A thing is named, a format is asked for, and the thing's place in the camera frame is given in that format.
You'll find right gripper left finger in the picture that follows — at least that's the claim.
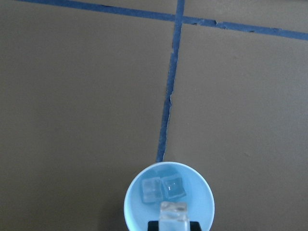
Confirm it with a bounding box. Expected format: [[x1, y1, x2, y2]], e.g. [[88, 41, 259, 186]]
[[147, 221, 159, 231]]

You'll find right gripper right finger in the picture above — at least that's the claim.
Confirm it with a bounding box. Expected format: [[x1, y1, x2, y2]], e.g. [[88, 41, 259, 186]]
[[190, 221, 201, 231]]

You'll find clear ice cube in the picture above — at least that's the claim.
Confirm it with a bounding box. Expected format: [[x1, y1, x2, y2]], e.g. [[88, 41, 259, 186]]
[[158, 201, 191, 231]]

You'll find light blue cup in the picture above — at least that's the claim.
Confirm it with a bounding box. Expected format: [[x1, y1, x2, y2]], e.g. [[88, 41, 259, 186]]
[[124, 162, 215, 231]]

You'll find ice cube in cup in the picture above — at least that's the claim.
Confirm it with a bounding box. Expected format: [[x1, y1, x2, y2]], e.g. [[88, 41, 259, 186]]
[[161, 174, 186, 200], [141, 177, 163, 203]]

